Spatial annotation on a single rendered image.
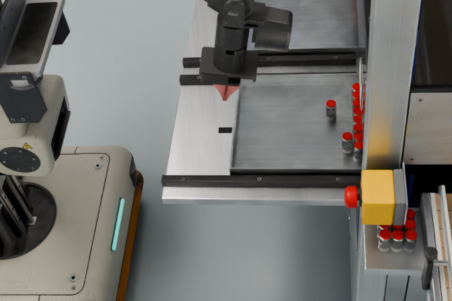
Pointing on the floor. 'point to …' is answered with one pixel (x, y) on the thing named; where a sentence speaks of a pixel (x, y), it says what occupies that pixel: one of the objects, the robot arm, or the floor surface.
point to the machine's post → (388, 82)
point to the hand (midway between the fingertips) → (224, 95)
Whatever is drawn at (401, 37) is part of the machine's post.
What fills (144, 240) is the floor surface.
